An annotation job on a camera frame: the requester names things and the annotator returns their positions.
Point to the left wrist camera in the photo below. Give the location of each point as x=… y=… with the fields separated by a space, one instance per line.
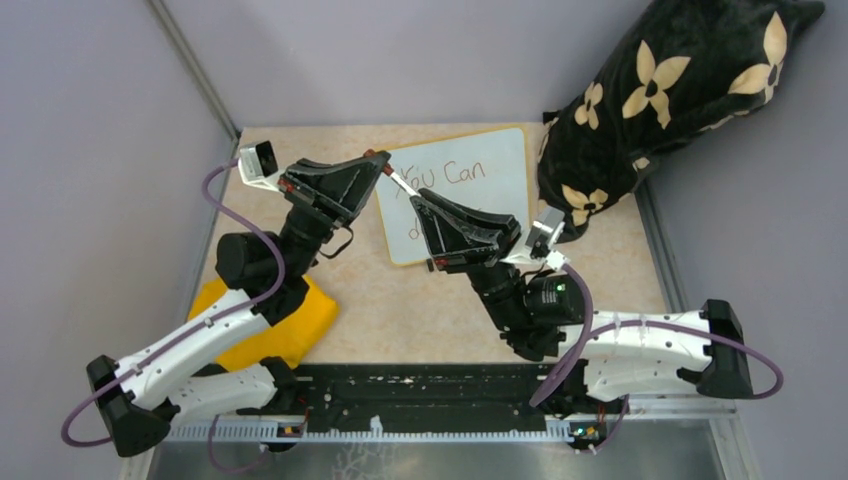
x=257 y=166

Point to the red marker cap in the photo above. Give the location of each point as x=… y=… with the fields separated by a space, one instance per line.
x=381 y=160

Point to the yellow folded cloth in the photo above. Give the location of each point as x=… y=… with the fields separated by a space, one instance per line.
x=292 y=339

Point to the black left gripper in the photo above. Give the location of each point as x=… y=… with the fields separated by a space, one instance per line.
x=334 y=192

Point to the black floral pillow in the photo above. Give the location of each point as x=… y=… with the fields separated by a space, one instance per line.
x=684 y=68

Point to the yellow-framed whiteboard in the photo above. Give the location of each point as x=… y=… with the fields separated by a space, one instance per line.
x=484 y=170

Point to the white marker pen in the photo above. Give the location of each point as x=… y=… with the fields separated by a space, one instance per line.
x=402 y=184

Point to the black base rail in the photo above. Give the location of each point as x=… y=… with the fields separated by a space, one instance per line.
x=452 y=403

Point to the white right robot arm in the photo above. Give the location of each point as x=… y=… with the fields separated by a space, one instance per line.
x=542 y=308

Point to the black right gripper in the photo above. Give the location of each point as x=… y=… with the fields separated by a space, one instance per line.
x=463 y=239

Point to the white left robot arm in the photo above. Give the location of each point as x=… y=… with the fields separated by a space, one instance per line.
x=144 y=396

